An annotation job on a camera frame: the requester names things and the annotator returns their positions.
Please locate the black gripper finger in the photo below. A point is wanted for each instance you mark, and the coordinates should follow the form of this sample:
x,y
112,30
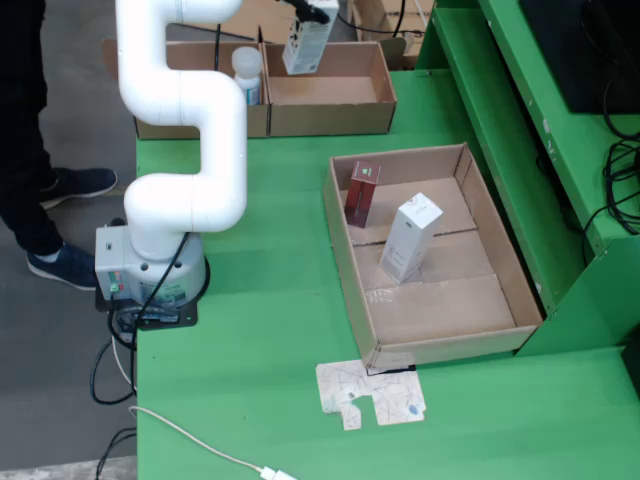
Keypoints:
x,y
312,11

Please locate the white hand cream box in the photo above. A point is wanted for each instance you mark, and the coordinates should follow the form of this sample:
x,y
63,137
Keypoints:
x,y
305,50

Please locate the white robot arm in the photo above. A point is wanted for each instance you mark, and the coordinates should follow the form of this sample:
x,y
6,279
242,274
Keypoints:
x,y
175,100

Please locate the grey robot base box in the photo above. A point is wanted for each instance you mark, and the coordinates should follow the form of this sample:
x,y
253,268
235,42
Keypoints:
x,y
107,260

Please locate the large printed cardboard box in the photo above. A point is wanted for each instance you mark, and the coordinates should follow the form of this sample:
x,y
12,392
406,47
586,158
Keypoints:
x,y
375,15

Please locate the divided cardboard box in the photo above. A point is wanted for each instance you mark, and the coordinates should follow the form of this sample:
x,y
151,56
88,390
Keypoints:
x,y
325,120

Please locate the dark red small box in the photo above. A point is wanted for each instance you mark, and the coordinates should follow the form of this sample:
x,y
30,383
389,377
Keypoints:
x,y
360,200

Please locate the tall white cosmetic box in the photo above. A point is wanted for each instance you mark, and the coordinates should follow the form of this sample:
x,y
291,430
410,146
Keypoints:
x,y
410,235

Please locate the shallow cardboard tray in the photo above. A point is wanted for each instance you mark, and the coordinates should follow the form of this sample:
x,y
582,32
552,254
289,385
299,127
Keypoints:
x,y
450,310

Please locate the white plastic bottle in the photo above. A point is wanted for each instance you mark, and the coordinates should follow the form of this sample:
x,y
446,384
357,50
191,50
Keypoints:
x,y
247,65

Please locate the black monitor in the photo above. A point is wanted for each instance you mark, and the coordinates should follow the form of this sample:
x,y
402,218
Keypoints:
x,y
575,50

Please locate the navy sneaker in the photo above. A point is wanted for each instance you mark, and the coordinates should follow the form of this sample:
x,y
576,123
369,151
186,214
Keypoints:
x,y
85,182
65,270

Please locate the dark trousers of person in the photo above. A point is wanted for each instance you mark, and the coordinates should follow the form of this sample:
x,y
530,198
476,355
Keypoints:
x,y
20,125

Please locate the green metal shelf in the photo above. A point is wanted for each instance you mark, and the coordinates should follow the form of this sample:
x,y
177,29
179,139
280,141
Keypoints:
x,y
550,250

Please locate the flattened patterned paper carton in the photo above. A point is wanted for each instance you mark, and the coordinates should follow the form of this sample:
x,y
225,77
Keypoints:
x,y
370,395

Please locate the white plug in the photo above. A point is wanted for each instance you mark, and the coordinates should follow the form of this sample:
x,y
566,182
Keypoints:
x,y
275,473

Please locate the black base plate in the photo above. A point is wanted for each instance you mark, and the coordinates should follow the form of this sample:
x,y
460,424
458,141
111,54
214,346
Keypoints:
x,y
165,320

